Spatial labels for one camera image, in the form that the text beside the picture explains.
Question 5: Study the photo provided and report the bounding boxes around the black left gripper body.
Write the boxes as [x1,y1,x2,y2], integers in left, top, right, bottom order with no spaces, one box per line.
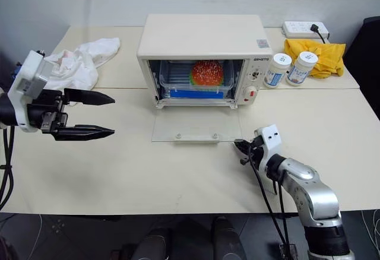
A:
[27,89,69,135]

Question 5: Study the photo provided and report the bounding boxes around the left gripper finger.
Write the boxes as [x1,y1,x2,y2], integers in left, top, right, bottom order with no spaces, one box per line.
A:
[64,88,116,107]
[51,125,116,142]

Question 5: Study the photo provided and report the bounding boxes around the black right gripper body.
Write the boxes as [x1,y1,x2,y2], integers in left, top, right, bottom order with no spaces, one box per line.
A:
[239,137,265,166]

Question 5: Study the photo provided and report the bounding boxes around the glass oven door with handle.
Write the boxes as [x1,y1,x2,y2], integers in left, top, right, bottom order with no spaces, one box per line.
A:
[151,112,243,145]

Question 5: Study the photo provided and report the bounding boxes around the clear plastic food container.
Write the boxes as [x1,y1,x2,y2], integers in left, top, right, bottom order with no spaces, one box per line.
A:
[159,59,234,93]

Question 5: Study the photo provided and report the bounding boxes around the white toaster oven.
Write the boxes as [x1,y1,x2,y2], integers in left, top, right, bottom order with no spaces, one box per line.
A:
[137,14,273,110]

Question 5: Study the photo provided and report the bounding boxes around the white crumpled cloth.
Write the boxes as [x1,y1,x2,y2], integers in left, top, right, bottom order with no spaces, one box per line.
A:
[44,37,121,90]

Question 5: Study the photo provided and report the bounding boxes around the blue tape strip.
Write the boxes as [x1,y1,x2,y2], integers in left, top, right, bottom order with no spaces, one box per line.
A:
[170,90,224,100]

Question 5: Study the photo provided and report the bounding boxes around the white bottle blue check label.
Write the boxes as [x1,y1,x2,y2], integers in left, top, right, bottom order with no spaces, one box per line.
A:
[263,53,292,90]

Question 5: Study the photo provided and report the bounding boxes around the toy hamburger with sesame bun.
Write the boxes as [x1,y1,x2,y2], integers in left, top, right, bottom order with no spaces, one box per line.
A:
[189,60,224,87]

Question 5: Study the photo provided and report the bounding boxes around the white bottle blue orange label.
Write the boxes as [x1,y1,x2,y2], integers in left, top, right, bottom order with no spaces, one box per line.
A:
[286,50,319,87]

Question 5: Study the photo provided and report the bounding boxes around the yellow crumpled cloth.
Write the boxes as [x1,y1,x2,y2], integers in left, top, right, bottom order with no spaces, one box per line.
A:
[283,39,347,80]

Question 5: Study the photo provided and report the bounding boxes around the white power strip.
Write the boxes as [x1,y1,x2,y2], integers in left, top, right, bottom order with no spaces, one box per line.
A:
[281,20,331,39]

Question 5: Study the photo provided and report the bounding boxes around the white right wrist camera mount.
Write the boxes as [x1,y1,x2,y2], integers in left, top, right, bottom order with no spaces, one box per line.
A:
[253,124,282,160]

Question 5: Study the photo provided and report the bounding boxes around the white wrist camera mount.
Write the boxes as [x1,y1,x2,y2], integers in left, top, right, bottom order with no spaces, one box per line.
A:
[253,124,282,160]
[7,50,58,134]

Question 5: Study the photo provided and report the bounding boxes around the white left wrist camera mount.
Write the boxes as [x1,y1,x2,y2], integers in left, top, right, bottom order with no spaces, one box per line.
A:
[7,50,58,134]

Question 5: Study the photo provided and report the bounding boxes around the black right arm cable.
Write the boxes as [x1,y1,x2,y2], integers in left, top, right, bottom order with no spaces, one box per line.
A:
[248,145,292,260]

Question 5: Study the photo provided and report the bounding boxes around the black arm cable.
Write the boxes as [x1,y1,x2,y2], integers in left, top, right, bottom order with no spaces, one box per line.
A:
[0,125,15,211]
[248,145,292,260]

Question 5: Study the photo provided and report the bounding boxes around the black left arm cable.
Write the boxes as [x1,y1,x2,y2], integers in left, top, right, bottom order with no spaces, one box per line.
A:
[0,125,15,211]

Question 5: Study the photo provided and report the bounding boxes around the black plug with cable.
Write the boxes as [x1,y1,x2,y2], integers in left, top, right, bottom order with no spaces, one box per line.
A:
[309,24,328,45]

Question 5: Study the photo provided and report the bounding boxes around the white floor cables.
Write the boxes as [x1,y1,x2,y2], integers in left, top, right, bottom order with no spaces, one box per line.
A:
[360,208,380,260]

